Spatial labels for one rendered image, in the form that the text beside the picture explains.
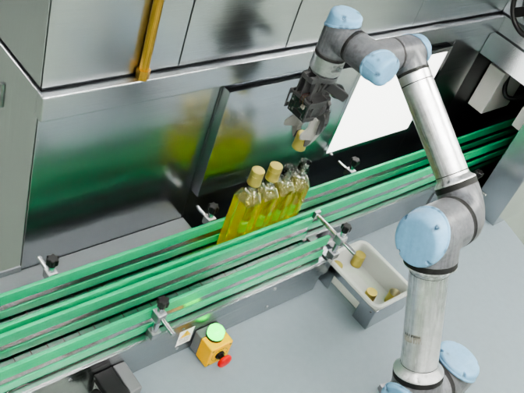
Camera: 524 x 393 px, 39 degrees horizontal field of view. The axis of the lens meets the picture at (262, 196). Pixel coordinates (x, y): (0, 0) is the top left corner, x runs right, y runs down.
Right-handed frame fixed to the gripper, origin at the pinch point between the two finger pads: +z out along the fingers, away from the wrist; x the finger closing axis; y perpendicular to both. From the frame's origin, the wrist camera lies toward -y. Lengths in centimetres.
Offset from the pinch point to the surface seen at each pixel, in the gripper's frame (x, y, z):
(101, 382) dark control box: 17, 61, 40
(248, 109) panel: -12.3, 8.6, -1.3
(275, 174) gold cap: 1.3, 6.7, 9.4
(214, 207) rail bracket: -5.3, 17.0, 23.0
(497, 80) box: -8, -110, 10
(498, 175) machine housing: 15, -98, 32
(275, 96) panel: -12.2, 0.4, -3.7
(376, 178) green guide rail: -3, -51, 33
